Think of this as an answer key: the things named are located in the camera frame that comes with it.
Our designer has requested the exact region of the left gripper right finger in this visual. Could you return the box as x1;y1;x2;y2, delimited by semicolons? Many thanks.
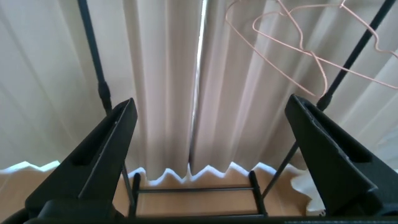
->
284;93;398;217

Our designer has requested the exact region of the black clothes rack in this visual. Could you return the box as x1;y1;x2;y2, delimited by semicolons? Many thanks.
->
76;0;398;218

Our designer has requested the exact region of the beige curtain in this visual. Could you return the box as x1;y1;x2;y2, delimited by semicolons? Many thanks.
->
0;0;398;182

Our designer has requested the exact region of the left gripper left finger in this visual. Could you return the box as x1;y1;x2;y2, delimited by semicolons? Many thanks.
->
24;98;138;218

